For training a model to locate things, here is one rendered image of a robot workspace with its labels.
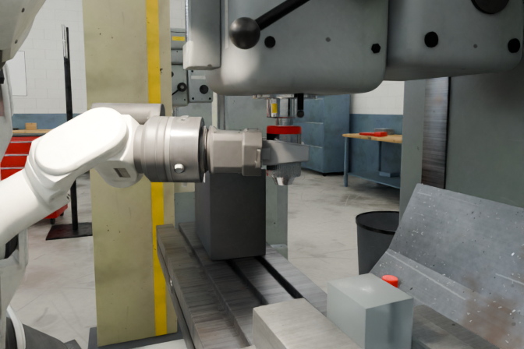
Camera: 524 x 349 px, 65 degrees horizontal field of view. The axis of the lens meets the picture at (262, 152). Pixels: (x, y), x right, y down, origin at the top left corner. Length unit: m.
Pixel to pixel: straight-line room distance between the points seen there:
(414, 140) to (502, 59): 0.35
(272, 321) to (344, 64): 0.28
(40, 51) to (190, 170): 9.19
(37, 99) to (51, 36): 1.32
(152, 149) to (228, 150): 0.09
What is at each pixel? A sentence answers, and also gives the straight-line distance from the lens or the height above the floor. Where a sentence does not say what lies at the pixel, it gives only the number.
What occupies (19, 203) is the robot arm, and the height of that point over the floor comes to 1.18.
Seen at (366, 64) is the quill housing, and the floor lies 1.34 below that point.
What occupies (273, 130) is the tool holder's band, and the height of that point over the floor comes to 1.26.
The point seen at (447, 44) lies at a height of 1.37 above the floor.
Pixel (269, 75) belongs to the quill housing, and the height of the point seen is 1.33.
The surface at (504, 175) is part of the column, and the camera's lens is 0.76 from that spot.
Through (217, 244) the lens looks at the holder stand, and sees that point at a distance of 0.86.
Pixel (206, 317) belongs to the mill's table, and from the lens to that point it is 0.66.
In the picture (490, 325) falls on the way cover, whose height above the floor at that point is 0.99.
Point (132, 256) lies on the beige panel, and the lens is 2.36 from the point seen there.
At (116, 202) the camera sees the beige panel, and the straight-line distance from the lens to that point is 2.28.
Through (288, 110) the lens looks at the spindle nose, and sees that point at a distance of 0.53.
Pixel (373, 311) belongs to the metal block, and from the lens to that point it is 0.38.
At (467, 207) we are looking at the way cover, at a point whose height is 1.12.
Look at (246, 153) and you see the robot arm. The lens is 0.49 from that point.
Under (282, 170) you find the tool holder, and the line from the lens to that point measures 0.53.
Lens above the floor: 1.29
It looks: 6 degrees down
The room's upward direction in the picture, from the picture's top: straight up
